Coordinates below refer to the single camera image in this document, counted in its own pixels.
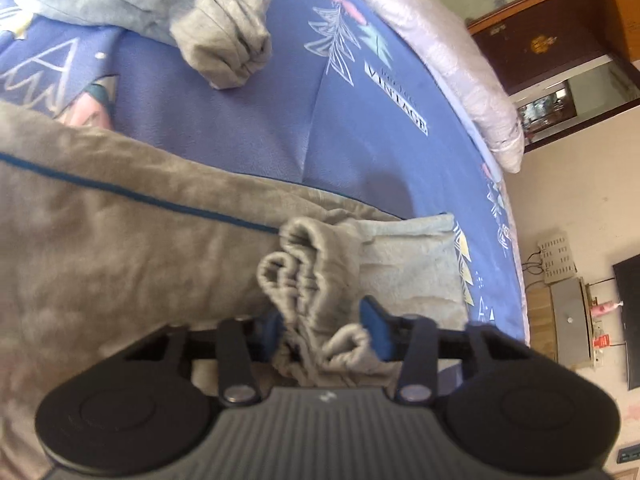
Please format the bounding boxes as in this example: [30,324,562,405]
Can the pale lilac quilt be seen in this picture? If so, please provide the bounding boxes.
[314,0,527,175]

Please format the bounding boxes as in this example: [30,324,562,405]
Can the pink bottle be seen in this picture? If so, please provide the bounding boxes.
[589,300,627,318]

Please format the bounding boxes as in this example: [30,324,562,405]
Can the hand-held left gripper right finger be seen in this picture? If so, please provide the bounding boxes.
[359,296,532,404]

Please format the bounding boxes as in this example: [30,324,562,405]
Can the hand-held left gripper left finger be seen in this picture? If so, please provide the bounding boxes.
[122,309,287,407]

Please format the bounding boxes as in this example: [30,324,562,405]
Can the blue printed bed sheet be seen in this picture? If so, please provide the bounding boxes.
[0,0,529,361]

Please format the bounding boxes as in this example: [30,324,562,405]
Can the grey-blue crumpled pants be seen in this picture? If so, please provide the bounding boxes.
[27,0,275,92]

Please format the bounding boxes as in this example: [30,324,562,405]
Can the black television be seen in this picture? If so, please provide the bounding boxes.
[612,254,640,392]

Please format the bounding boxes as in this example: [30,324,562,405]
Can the grey pants with blue waistband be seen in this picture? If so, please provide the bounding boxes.
[0,101,470,480]

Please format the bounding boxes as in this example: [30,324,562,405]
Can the white router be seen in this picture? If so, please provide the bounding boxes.
[536,231,582,287]

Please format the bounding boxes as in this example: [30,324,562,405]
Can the dark wooden cabinet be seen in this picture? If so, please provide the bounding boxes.
[469,0,640,155]

